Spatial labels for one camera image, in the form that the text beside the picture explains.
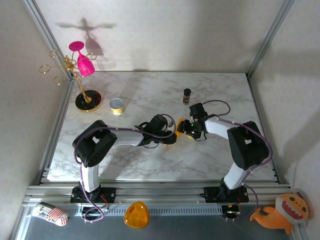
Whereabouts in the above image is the orange shark plush toy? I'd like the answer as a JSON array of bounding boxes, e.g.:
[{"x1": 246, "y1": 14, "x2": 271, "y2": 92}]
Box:
[{"x1": 249, "y1": 188, "x2": 311, "y2": 235}]

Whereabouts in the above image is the orange translucent plastic case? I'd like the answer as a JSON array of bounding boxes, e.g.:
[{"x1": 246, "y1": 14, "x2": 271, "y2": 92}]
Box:
[{"x1": 123, "y1": 200, "x2": 151, "y2": 229}]

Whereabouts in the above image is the striped fabric pouch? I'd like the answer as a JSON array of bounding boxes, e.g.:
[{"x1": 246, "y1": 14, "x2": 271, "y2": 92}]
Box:
[{"x1": 31, "y1": 201, "x2": 71, "y2": 227}]

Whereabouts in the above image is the black controller box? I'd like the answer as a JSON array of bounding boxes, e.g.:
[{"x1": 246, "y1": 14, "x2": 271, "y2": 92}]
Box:
[
  {"x1": 81, "y1": 206, "x2": 106, "y2": 218},
  {"x1": 221, "y1": 204, "x2": 241, "y2": 219}
]

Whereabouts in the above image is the grey slotted cable duct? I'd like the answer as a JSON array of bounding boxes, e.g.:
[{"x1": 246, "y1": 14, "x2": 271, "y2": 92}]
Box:
[{"x1": 67, "y1": 206, "x2": 224, "y2": 216}]

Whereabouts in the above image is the yellow tin can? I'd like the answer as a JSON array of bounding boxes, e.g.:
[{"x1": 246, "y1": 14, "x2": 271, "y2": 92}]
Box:
[{"x1": 109, "y1": 97, "x2": 125, "y2": 116}]

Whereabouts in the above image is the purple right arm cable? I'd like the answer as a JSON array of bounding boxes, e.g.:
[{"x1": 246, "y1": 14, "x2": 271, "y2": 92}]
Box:
[{"x1": 201, "y1": 99, "x2": 273, "y2": 221}]

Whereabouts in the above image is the aluminium extrusion frame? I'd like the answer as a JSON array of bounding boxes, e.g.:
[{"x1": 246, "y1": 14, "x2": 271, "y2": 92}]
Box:
[{"x1": 9, "y1": 0, "x2": 308, "y2": 240}]

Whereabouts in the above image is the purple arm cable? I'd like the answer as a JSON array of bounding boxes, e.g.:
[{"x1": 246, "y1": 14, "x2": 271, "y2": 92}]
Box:
[
  {"x1": 73, "y1": 113, "x2": 177, "y2": 224},
  {"x1": 201, "y1": 99, "x2": 273, "y2": 221}
]

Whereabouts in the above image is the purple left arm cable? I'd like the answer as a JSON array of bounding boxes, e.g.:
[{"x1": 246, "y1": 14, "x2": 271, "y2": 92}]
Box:
[{"x1": 73, "y1": 113, "x2": 177, "y2": 224}]

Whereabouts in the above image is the gold wire glass rack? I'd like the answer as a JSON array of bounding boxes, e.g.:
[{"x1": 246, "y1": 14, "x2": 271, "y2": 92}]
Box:
[{"x1": 38, "y1": 49, "x2": 103, "y2": 113}]

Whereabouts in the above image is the pink plastic wine glass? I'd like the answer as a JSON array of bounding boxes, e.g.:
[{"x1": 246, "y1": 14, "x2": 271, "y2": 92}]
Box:
[{"x1": 68, "y1": 41, "x2": 96, "y2": 77}]

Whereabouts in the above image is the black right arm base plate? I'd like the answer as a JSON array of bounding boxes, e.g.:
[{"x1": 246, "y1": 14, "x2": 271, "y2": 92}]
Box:
[{"x1": 203, "y1": 186, "x2": 250, "y2": 203}]

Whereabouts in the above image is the spice bottle with black lid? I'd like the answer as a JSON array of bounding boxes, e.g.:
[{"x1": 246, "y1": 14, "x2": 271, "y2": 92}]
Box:
[{"x1": 183, "y1": 88, "x2": 192, "y2": 106}]

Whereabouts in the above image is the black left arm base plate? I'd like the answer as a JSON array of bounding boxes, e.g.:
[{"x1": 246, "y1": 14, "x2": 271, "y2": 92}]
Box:
[{"x1": 70, "y1": 186, "x2": 117, "y2": 204}]

